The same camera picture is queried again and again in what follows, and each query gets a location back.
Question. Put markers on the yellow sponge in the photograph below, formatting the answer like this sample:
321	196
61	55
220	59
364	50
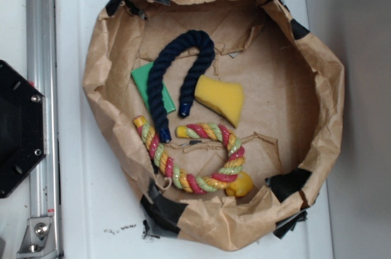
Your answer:
224	98

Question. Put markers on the green sponge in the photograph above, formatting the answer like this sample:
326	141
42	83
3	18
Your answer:
140	78

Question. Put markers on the brown paper bag bin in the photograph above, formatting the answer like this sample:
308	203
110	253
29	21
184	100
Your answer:
180	163

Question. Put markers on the yellow rubber duck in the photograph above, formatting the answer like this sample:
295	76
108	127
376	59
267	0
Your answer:
240	187

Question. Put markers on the white tray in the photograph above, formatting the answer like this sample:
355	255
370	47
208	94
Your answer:
101	217

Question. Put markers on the aluminium rail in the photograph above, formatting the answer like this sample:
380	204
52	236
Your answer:
44	180

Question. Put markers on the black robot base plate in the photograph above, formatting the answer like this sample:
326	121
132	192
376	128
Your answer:
22	129

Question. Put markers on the metal corner bracket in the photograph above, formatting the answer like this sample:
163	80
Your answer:
39	239

